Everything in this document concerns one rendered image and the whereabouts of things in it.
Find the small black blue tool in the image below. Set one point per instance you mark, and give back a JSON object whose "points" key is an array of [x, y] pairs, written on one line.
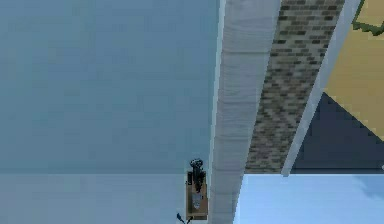
{"points": [[181, 218]]}

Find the yellow rug with green edge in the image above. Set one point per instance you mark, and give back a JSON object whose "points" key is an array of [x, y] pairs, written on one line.
{"points": [[371, 13]]}

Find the white wooden door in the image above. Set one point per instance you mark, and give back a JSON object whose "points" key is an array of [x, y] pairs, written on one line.
{"points": [[241, 100]]}

